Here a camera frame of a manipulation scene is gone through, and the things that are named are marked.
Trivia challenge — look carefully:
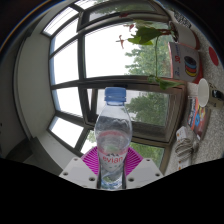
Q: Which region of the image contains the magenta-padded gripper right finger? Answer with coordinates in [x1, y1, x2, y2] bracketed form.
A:
[123, 146, 165, 190]

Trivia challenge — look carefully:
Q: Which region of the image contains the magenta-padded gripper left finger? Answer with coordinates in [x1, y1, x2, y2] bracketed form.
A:
[59, 145, 101, 190]

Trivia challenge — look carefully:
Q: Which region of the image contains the clear blue-capped water bottle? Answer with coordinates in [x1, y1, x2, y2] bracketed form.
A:
[94, 86, 133, 190]

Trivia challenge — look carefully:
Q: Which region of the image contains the colourful printed book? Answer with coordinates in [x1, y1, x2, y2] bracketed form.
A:
[186, 95, 212, 141]

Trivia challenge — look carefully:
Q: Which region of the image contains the white mug with dark print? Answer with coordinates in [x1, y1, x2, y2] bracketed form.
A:
[197, 78, 224, 108]

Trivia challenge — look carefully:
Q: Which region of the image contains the brown-framed bay window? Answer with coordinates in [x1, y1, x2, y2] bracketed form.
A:
[41, 0, 188, 174]

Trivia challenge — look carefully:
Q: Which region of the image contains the potted plant in white pot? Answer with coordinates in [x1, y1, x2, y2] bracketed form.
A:
[115, 13, 202, 91]

